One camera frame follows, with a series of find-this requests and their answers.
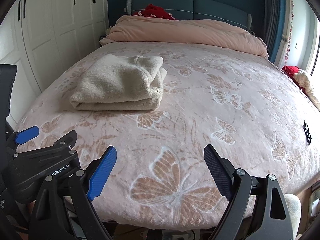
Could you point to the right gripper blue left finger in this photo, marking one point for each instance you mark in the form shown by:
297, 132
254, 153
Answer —
63, 208

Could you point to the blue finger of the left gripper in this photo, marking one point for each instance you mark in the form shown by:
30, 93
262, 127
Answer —
26, 135

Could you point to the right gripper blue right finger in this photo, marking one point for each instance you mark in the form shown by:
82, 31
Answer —
270, 218

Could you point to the cream knitted sweater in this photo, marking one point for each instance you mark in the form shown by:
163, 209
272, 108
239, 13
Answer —
120, 83

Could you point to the pink butterfly bed blanket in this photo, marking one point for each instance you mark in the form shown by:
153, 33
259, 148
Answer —
242, 104

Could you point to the white wardrobe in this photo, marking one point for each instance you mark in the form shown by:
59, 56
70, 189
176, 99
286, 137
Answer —
44, 38

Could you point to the red cloth by window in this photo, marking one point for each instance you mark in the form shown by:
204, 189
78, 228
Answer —
290, 71

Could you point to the cream cloth by window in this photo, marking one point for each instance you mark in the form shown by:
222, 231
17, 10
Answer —
310, 86

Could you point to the pink rolled duvet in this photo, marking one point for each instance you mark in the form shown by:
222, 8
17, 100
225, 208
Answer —
208, 32

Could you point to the teal upholstered headboard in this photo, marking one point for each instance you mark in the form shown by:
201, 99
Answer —
196, 10

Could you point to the red cloth at headboard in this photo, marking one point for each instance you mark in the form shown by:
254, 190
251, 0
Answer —
153, 11

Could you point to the grey blue curtain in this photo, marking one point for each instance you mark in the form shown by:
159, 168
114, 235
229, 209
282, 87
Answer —
274, 25

